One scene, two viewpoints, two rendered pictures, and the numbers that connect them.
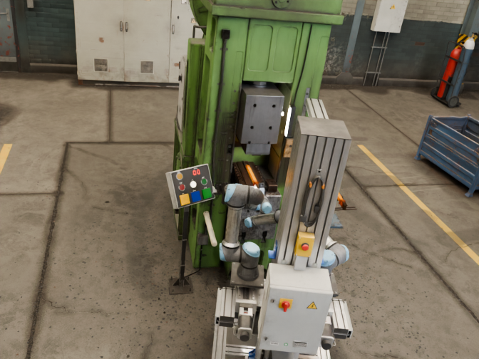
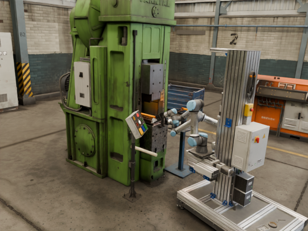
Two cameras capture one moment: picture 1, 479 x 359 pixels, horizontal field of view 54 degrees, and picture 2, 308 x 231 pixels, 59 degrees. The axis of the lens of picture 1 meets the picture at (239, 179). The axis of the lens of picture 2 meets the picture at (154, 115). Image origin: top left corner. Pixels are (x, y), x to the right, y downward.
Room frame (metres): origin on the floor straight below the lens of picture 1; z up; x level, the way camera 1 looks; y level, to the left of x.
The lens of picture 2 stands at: (0.41, 2.17, 2.14)
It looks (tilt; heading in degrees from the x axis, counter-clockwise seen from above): 16 degrees down; 323
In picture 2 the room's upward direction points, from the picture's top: 2 degrees clockwise
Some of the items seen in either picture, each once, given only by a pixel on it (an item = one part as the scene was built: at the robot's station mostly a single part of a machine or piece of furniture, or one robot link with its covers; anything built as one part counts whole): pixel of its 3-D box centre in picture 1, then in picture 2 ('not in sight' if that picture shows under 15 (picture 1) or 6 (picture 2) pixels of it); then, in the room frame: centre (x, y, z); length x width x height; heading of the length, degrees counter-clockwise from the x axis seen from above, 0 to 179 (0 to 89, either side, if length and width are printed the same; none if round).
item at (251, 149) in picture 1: (251, 138); (144, 94); (3.64, -0.06, 1.32); 0.42 x 0.20 x 0.10; 16
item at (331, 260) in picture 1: (325, 261); not in sight; (2.52, -0.63, 0.98); 0.13 x 0.12 x 0.14; 134
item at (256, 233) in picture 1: (249, 201); (145, 133); (3.66, -0.11, 0.69); 0.56 x 0.38 x 0.45; 16
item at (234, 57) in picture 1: (213, 148); (123, 107); (3.70, 0.26, 1.15); 0.44 x 0.26 x 2.30; 16
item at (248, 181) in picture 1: (246, 176); (144, 117); (3.64, -0.06, 0.96); 0.42 x 0.20 x 0.09; 16
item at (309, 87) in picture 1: (286, 149); (152, 99); (3.88, -0.39, 1.15); 0.44 x 0.26 x 2.30; 16
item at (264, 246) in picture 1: (243, 241); (145, 160); (3.66, -0.11, 0.23); 0.55 x 0.37 x 0.47; 16
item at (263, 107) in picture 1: (261, 110); (146, 77); (3.65, -0.10, 1.56); 0.42 x 0.39 x 0.40; 16
